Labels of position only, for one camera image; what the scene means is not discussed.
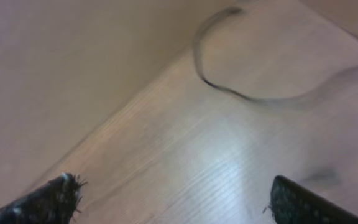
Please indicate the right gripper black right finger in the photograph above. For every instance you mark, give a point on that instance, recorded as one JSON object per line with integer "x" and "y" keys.
{"x": 290, "y": 203}

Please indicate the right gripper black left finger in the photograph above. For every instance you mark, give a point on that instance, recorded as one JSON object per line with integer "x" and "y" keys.
{"x": 53, "y": 203}

